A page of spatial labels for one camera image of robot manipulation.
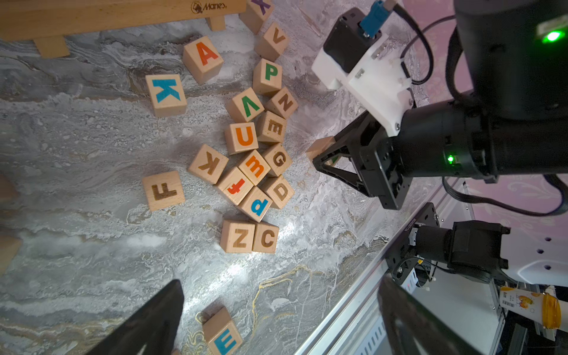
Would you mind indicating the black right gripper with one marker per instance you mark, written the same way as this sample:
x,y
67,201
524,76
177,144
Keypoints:
x,y
363,158

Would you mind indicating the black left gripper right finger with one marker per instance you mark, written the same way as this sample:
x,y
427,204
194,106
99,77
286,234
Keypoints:
x,y
411,328

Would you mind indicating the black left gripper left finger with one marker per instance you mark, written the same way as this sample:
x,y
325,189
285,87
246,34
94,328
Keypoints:
x,y
152,329

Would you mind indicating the blue E letter block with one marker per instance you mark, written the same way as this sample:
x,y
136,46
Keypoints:
x,y
221,334

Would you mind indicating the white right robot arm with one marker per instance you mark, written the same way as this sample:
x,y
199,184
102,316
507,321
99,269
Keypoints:
x,y
506,71

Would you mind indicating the brown D letter block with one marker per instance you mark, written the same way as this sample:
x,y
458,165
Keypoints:
x,y
279,190

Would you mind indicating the brown G letter block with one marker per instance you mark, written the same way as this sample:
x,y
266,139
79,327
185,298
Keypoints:
x,y
278,159

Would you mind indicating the brown Z letter block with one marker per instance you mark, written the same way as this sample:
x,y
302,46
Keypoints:
x,y
237,236

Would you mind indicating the brown E letter block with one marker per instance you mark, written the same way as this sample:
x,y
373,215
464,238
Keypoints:
x,y
271,128

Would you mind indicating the brown N letter block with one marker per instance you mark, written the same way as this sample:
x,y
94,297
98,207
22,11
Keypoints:
x,y
283,103

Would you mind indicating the orange m letter block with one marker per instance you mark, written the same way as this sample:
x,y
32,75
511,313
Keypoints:
x,y
254,167

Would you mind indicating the blue p letter block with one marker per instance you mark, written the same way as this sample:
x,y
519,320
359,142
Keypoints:
x,y
256,204

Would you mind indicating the brown C letter block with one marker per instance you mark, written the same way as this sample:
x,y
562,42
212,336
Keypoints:
x,y
265,238

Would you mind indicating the brown F letter block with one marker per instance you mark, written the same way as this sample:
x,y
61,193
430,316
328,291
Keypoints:
x,y
163,190

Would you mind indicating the red f letter block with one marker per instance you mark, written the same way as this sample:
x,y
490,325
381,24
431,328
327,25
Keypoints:
x,y
234,186

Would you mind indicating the orange U letter block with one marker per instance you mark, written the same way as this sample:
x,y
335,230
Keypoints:
x,y
241,137

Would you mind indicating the green P letter block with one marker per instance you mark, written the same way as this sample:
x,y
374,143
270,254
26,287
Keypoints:
x,y
267,78

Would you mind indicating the green V letter block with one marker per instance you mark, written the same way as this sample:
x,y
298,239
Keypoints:
x,y
245,106

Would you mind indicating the orange B letter block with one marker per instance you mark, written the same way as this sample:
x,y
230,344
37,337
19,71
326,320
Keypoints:
x,y
9,247

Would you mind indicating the brown V letter block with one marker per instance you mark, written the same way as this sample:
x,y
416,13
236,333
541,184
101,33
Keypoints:
x,y
272,44

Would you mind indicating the brown K letter block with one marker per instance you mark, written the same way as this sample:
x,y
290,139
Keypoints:
x,y
208,164

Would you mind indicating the purple X letter block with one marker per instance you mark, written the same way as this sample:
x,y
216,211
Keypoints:
x,y
256,14

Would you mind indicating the red A letter block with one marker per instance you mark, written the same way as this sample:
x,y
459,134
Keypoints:
x,y
202,59

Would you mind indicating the blue K letter block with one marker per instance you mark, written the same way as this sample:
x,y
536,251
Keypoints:
x,y
167,95

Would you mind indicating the yellow bottle outside cell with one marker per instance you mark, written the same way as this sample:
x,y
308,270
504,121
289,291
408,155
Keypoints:
x,y
543,308

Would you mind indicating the wooden whiteboard stand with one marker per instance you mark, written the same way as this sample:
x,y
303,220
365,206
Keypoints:
x,y
48,22

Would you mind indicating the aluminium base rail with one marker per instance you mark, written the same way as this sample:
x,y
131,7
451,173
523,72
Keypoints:
x,y
355,324

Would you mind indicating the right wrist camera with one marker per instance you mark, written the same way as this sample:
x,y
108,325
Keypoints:
x,y
358,56

